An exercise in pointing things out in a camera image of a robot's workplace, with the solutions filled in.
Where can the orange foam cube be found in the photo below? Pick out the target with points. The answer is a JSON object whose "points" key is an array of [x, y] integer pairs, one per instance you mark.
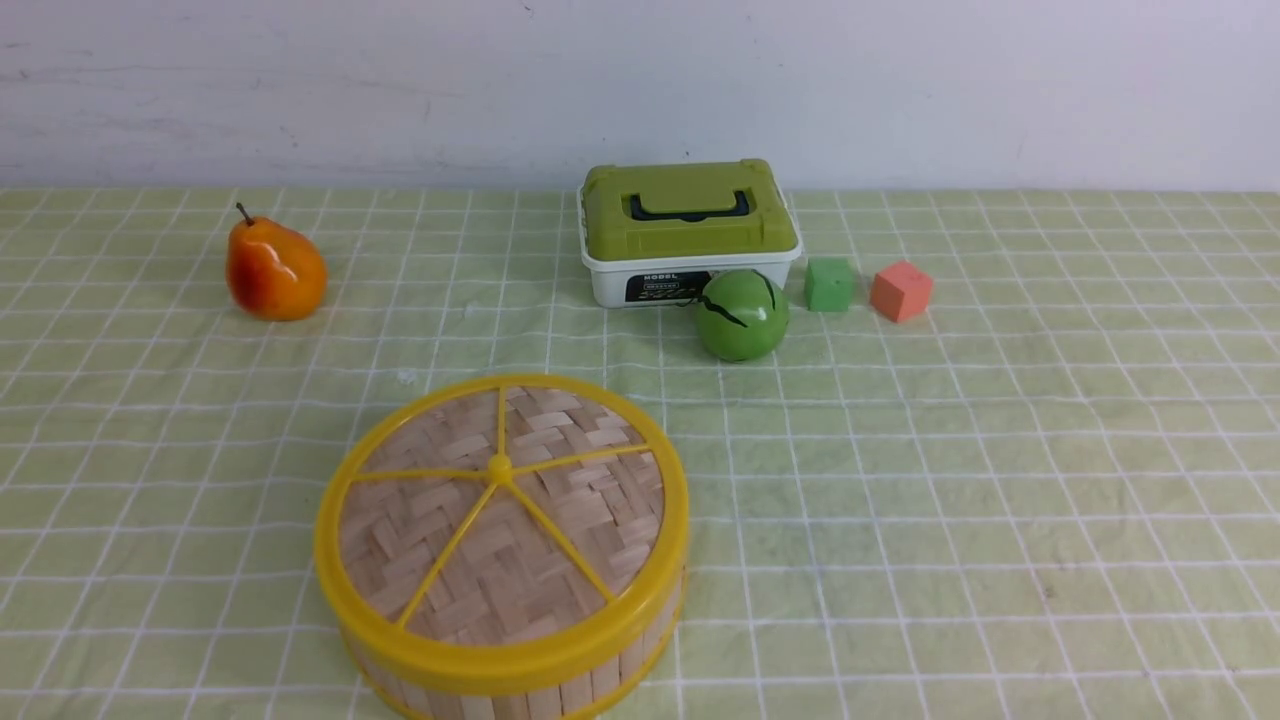
{"points": [[901, 291]]}

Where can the green round fruit toy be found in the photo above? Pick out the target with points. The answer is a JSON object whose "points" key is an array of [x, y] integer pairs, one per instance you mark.
{"points": [[741, 315]]}

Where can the green white plastic toolbox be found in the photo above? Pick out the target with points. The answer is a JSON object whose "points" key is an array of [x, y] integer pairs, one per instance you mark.
{"points": [[655, 234]]}

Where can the yellow rimmed bamboo steamer lid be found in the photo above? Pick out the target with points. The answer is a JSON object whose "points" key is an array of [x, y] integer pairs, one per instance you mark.
{"points": [[500, 511]]}

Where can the orange red pear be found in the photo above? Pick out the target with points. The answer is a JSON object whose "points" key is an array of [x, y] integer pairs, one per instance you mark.
{"points": [[272, 272]]}

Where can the green foam cube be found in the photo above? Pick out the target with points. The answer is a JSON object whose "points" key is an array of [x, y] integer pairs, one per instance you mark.
{"points": [[829, 285]]}

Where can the green checkered tablecloth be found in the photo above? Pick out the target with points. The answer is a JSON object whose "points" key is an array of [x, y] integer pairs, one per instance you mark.
{"points": [[1053, 496]]}

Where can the bamboo steamer basket yellow rim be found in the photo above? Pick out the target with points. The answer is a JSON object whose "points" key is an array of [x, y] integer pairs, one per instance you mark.
{"points": [[575, 674]]}

